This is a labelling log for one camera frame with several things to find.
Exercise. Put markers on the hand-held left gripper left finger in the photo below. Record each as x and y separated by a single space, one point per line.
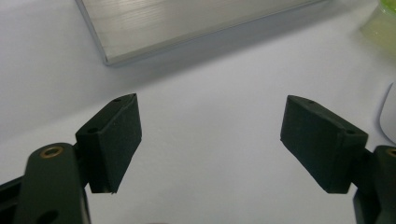
109 146

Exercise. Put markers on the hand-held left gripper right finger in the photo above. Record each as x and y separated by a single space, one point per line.
320 143

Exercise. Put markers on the white square container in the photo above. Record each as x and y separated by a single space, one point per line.
389 115

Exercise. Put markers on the green lidded clear container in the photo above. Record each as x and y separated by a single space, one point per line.
381 28

